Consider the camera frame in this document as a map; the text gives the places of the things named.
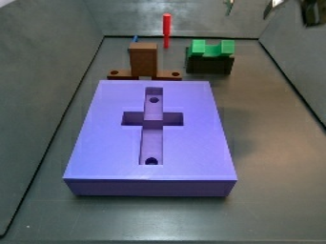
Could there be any brown bridge block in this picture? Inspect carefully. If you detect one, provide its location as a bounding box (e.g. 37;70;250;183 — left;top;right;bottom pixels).
107;43;182;81

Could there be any blue peg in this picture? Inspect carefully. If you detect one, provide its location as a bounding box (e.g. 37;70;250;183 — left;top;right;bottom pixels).
133;35;140;43

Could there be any purple board with cross slot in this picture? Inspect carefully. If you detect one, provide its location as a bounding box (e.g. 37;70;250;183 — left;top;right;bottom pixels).
65;80;237;196

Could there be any red peg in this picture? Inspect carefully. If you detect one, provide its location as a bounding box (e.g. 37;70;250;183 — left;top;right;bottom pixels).
164;13;173;49

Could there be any black angle fixture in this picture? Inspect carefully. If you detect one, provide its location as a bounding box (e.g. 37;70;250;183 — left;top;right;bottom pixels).
185;49;234;75

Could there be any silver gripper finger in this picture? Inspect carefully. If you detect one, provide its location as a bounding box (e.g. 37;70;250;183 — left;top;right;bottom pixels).
264;0;286;18
225;0;234;16

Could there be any green U-shaped block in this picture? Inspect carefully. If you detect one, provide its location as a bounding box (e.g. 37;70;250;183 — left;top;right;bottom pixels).
188;39;236;57

